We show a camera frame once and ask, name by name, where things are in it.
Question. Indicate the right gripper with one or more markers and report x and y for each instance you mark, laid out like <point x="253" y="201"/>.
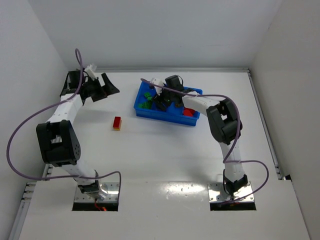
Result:
<point x="161" y="103"/>

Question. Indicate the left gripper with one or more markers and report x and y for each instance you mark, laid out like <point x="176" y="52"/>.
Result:
<point x="97" y="89"/>

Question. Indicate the small green lego brick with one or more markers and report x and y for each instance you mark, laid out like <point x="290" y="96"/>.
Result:
<point x="147" y="95"/>

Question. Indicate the green curved lego brick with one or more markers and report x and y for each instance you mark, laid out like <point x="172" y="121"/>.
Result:
<point x="145" y="105"/>

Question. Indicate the red flower lego brick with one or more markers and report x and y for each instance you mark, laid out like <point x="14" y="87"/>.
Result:
<point x="188" y="112"/>

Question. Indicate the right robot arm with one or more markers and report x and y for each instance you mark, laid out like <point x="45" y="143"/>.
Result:
<point x="223" y="121"/>

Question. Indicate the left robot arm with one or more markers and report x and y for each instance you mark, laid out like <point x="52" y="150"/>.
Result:
<point x="58" y="142"/>

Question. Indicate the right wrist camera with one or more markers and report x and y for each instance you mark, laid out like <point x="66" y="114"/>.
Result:
<point x="157" y="84"/>

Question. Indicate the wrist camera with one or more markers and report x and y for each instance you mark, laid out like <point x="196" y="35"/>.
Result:
<point x="157" y="84"/>
<point x="91" y="71"/>

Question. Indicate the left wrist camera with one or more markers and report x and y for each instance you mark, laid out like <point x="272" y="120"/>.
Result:
<point x="91" y="71"/>

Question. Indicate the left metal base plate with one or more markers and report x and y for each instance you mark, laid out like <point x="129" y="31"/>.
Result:
<point x="108" y="194"/>

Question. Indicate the metal base plate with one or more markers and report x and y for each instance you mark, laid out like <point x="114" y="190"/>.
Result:
<point x="108" y="194"/>
<point x="217" y="193"/>

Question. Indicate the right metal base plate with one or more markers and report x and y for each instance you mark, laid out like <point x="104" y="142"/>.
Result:
<point x="217" y="193"/>

